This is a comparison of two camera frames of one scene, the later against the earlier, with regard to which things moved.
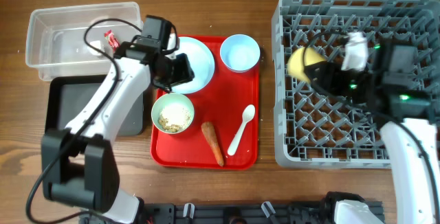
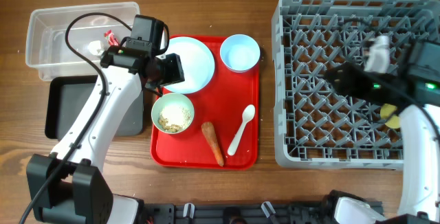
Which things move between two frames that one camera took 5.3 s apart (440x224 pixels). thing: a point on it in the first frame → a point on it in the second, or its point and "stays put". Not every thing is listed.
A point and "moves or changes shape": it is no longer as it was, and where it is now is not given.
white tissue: (97, 45) stays put
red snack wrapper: (113, 41) stays put
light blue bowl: (240, 53) stays put
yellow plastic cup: (295, 64) moves or changes shape
